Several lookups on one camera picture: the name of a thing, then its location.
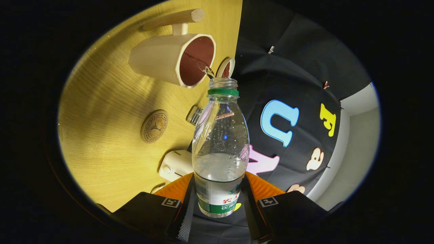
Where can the white divided bean dish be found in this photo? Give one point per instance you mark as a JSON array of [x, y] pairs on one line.
[[158, 187]]

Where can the copper clip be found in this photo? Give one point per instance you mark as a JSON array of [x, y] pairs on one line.
[[326, 84]]

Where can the white round plate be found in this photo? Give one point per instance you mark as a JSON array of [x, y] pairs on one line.
[[230, 66]]

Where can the clear plastic juice bottle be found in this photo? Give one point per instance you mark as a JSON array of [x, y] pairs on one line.
[[220, 176]]

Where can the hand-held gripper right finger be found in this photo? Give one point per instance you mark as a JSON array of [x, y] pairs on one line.
[[254, 217]]

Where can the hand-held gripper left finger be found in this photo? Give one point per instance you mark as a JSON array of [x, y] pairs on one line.
[[184, 222]]

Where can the round cork coaster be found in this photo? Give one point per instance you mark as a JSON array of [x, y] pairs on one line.
[[154, 126]]

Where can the wooden table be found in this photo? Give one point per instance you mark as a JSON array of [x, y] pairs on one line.
[[101, 101]]

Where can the white toaster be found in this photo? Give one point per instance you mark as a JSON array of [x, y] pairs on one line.
[[176, 164]]

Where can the silver metal clip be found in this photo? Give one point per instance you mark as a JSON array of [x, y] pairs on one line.
[[271, 49]]

